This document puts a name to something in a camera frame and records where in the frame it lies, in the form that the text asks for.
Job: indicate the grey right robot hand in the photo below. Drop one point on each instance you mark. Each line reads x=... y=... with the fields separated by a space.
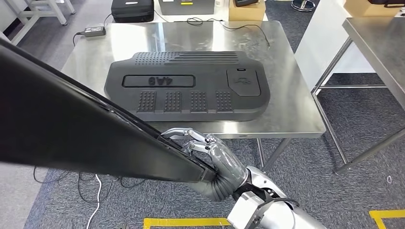
x=226 y=161

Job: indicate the black plastic frame panel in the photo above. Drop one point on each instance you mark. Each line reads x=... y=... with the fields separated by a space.
x=63 y=132

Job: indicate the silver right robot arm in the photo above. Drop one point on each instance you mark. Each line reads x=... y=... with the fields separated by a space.
x=294 y=218

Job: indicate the stainless steel workbench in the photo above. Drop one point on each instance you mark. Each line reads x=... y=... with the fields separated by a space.
x=284 y=104

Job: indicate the black plastic engine cover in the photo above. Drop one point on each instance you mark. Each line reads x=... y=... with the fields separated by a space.
x=205 y=69

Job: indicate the white desk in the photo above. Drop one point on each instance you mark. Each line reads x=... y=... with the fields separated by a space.
x=221 y=17

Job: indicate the cardboard box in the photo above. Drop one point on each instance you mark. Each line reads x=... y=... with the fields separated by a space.
x=246 y=13
x=357 y=9

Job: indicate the white cabinet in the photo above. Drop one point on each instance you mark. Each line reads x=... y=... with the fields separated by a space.
x=326 y=41

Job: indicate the grey equipment box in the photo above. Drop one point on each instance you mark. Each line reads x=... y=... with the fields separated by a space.
x=186 y=8

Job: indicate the black electronic device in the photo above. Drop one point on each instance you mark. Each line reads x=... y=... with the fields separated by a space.
x=245 y=2

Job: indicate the chrome stanchion base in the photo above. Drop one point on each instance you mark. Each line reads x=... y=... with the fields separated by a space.
x=303 y=6

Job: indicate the black carrying case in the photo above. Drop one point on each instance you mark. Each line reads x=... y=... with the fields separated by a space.
x=133 y=11

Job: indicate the black power adapter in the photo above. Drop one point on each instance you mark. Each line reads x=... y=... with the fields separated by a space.
x=95 y=31

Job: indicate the stainless steel table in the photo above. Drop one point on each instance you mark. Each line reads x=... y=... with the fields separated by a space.
x=379 y=47

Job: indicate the black bag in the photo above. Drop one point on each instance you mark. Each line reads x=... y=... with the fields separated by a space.
x=386 y=3

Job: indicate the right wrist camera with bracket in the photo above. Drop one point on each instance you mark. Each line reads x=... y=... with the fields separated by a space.
x=245 y=210

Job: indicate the white frame furniture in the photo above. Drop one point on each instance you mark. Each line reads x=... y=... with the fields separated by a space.
x=60 y=15

